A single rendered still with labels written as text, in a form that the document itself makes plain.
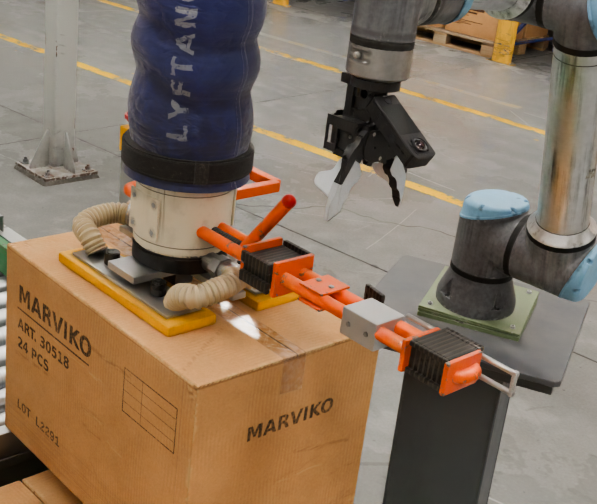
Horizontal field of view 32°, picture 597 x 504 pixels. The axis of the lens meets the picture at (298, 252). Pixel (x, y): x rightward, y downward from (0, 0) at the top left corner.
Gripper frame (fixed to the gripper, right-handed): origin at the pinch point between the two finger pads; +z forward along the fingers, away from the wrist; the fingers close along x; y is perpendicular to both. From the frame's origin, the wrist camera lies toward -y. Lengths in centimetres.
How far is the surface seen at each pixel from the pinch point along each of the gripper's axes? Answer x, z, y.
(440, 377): 3.8, 15.6, -20.8
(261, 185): -20, 12, 45
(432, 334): 0.2, 12.3, -15.6
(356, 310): 3.1, 13.0, -3.6
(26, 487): 20, 73, 58
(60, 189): -153, 123, 331
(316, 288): 3.0, 13.0, 5.1
